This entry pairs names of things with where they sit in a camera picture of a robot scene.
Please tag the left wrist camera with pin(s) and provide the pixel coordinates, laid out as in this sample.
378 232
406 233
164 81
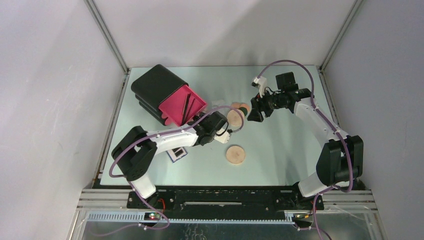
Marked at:
222 136

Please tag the clear bag of clips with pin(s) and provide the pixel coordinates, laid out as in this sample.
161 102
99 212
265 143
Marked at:
217 103

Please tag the black mascara wand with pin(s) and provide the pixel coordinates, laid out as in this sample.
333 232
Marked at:
189 109

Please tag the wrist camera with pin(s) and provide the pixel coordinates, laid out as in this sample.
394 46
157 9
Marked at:
260 83
222 136

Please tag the dark green round sponge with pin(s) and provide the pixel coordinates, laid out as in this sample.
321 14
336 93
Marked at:
244 111

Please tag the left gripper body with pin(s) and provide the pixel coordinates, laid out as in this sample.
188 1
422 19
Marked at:
201 116

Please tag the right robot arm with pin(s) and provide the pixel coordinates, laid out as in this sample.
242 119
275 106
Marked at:
341 158

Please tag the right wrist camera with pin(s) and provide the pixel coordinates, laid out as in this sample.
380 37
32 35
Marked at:
260 83

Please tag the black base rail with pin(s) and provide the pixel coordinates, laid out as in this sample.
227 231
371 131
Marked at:
231 202

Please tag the bob pin card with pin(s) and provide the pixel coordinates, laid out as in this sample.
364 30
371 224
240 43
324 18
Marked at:
176 154

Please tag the black pink drawer organizer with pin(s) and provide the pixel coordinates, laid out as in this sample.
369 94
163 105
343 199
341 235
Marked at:
154 87

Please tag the large beige sponge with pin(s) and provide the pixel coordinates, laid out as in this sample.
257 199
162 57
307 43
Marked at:
235 117

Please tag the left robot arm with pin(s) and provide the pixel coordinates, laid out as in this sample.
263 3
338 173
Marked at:
134 154

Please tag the orange round sponge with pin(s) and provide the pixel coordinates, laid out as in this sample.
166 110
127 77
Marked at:
235 105
245 106

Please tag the beige round sponge lower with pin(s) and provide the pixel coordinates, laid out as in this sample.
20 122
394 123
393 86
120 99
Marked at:
235 154

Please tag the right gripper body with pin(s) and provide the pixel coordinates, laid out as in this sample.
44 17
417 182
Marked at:
272 102

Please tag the black thin brush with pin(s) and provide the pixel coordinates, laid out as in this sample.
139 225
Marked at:
185 108

